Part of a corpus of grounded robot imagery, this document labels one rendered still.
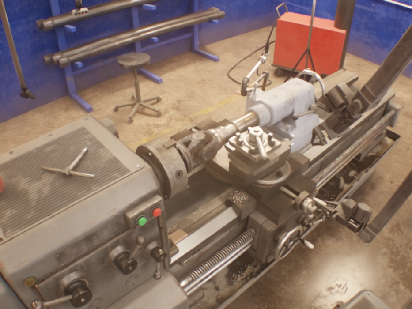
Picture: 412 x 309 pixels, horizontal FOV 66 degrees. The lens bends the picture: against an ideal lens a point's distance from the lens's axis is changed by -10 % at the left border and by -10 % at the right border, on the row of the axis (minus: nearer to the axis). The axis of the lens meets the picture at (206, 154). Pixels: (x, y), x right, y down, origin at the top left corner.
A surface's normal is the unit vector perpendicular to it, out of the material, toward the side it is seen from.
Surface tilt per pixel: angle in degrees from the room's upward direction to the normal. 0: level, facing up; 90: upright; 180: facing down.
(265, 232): 90
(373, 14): 90
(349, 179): 0
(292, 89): 0
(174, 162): 46
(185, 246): 36
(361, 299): 0
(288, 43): 90
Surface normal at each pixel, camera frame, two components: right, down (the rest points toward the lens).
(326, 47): -0.47, 0.55
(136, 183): 0.47, -0.22
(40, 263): 0.67, 0.47
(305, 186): 0.00, -0.78
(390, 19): -0.74, 0.42
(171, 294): 0.36, -0.41
